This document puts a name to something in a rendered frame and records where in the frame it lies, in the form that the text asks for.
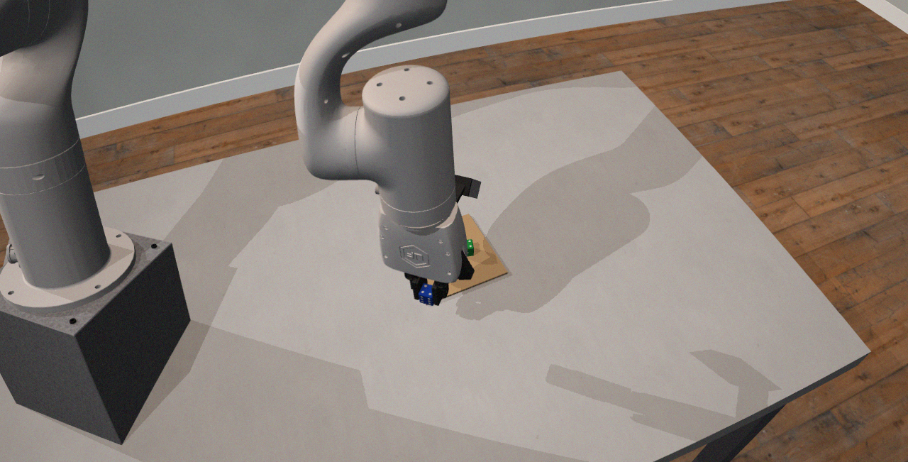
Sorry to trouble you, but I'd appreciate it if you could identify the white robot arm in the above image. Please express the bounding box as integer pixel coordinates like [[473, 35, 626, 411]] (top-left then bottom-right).
[[0, 0, 481, 313]]

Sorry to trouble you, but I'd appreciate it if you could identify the tan square mat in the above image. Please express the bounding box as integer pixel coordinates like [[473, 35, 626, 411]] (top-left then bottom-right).
[[447, 214, 508, 297]]

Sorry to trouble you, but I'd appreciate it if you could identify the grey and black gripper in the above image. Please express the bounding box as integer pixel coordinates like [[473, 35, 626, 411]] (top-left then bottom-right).
[[378, 202, 475, 306]]

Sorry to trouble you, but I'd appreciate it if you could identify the blue die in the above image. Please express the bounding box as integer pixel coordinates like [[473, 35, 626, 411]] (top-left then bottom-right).
[[419, 283, 434, 306]]

